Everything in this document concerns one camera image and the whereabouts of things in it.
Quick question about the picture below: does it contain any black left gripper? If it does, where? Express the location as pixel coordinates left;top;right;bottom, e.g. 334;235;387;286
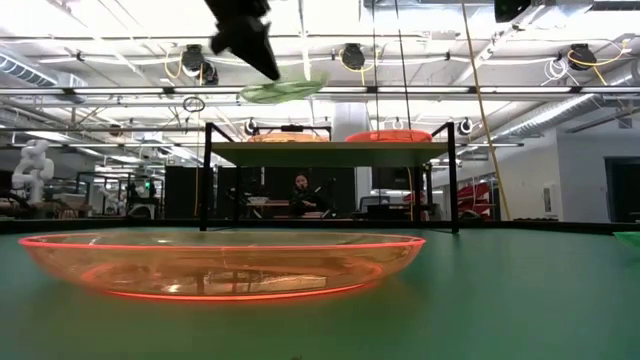
203;0;281;81

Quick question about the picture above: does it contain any green translucent plate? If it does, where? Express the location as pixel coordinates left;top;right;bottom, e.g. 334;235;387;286
238;74;330;105
613;230;640;251

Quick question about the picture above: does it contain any orange translucent plate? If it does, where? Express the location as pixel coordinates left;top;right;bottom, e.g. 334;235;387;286
17;229;427;303
247;132;331;144

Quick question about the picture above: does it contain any pink translucent plate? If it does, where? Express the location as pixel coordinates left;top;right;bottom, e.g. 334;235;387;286
345;128;433;137

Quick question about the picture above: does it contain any red translucent plate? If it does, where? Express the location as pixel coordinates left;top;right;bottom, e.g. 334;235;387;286
344;129;434;144

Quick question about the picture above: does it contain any wooden shelf with black legs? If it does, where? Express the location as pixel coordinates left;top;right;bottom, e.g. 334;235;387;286
199;121;460;235

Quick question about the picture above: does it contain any long ceiling light bar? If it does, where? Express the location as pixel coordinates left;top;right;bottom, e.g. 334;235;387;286
0;84;640;97

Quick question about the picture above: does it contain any black cabinet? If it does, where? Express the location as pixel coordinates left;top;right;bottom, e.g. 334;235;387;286
164;165;204;220

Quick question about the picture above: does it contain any wooden table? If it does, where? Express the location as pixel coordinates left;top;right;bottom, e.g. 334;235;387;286
244;198;291;219

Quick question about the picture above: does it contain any person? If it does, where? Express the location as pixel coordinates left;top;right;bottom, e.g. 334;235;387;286
289;172;331;219

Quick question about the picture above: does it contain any red metal structure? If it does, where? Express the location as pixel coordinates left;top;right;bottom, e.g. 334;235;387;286
457;180;494;221

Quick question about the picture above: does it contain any green table mat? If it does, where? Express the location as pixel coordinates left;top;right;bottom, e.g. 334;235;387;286
0;227;640;360

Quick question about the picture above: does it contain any black ceiling cable reel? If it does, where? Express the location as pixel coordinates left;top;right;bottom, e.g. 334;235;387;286
341;43;367;71
199;60;220;86
179;43;207;74
568;43;597;71

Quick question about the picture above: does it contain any yellow hanging cable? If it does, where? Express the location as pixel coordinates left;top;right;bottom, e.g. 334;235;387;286
459;0;512;222

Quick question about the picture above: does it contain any silver ventilation duct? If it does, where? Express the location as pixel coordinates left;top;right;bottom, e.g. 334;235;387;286
492;64;640;144
0;49;89;104

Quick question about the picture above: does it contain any black hanging cable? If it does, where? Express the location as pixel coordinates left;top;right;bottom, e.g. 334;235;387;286
370;0;379;131
393;0;413;131

